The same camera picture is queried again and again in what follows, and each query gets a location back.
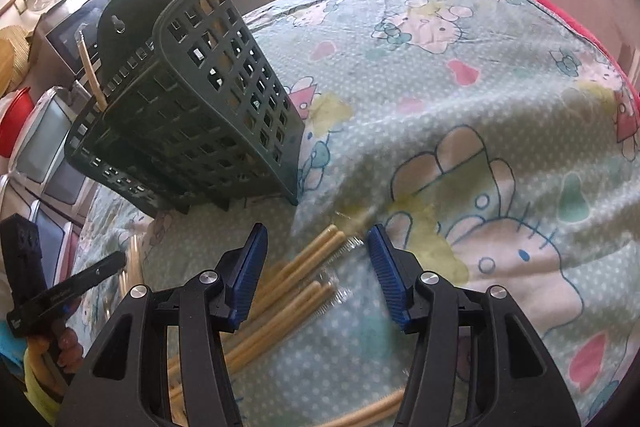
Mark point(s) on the bamboo chopsticks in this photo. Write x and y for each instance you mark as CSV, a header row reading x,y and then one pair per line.
x,y
280,322
370,409
132,267
315,252
91,72

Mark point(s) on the cartoon cat printed tablecloth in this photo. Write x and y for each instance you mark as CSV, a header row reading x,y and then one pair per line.
x,y
450,132

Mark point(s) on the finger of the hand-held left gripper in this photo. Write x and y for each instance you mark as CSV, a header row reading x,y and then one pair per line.
x,y
75,284

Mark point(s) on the red plastic basin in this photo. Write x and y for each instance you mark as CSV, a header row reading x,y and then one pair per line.
x,y
15,122

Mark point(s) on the woven straw hat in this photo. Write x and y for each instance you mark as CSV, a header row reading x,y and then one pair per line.
x,y
12,57

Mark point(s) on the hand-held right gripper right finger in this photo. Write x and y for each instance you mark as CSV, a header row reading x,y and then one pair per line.
x,y
387,274

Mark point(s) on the pink cloth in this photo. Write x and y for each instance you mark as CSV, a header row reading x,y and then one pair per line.
x,y
575,22

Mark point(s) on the black microwave oven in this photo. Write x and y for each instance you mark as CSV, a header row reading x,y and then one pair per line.
x,y
75,32

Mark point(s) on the dark green utensil basket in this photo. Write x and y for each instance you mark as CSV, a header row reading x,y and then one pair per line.
x,y
200,107

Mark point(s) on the person's left hand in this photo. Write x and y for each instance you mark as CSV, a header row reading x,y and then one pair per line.
x,y
67,347

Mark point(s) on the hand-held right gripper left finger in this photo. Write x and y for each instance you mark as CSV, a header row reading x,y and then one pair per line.
x,y
247,274

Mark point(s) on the translucent plastic drawer unit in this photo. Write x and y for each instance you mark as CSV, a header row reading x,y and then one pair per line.
x,y
45,142

